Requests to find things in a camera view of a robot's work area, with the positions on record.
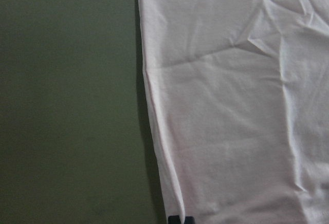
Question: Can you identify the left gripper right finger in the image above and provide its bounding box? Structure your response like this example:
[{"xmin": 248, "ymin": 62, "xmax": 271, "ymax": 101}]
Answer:
[{"xmin": 185, "ymin": 216, "xmax": 195, "ymax": 224}]

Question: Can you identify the pink Snoopy t-shirt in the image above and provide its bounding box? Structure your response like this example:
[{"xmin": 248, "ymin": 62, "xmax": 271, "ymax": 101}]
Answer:
[{"xmin": 138, "ymin": 0, "xmax": 328, "ymax": 223}]

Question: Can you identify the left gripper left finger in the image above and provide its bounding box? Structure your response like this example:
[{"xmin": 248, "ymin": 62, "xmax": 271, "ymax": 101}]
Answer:
[{"xmin": 168, "ymin": 215, "xmax": 181, "ymax": 224}]

